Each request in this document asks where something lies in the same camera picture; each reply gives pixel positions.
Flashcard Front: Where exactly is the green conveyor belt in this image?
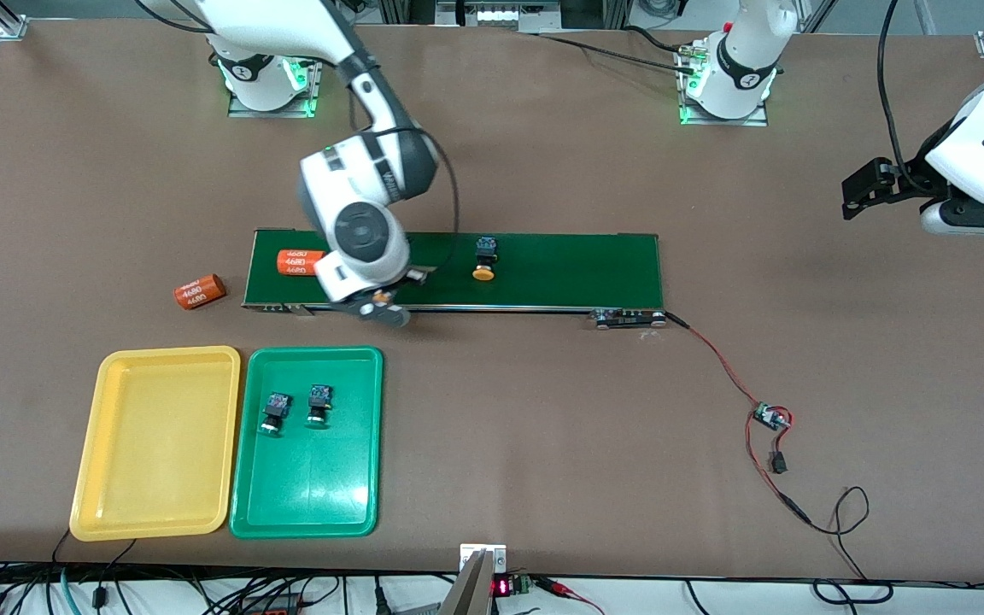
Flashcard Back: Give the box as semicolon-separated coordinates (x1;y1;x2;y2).
241;229;668;330

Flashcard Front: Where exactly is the looped black cable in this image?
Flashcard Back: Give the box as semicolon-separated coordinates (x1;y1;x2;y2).
808;485;896;607

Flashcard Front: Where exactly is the green mushroom push button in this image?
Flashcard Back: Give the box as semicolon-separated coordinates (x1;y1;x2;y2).
305;384;333;431
258;392;294;437

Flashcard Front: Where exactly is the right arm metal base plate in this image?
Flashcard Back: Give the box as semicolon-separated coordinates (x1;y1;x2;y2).
227;60;327;119

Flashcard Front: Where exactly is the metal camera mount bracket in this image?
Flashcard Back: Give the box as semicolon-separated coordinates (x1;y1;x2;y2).
441;543;507;615

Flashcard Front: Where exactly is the teal cable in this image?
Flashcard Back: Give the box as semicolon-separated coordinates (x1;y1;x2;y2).
59;568;85;615

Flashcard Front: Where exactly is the small green circuit board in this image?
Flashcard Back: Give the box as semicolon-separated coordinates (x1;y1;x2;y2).
753;401;794;431

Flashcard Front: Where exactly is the red clip lead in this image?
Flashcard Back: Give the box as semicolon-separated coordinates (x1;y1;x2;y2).
535;577;606;615

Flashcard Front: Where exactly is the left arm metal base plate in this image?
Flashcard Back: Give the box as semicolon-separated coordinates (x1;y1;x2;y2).
678;43;771;127

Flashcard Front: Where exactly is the aluminium frame with white label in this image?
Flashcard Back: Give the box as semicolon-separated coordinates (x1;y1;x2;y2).
377;0;630;35

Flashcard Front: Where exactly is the thin black table cable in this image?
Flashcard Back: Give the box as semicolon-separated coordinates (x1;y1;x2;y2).
539;32;700;73

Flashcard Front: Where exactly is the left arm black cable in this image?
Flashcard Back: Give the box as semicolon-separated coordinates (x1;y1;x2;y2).
876;0;924;193

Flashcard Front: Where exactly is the green plastic tray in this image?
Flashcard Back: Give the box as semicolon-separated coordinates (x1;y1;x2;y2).
229;345;384;540

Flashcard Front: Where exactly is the red and black wire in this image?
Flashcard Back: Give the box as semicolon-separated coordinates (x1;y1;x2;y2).
663;310;817;530

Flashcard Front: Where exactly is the yellow plastic tray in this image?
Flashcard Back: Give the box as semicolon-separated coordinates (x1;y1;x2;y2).
69;345;242;542

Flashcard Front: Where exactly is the orange cylinder battery cell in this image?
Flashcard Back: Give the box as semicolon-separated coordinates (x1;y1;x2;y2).
277;249;326;277
174;273;227;310

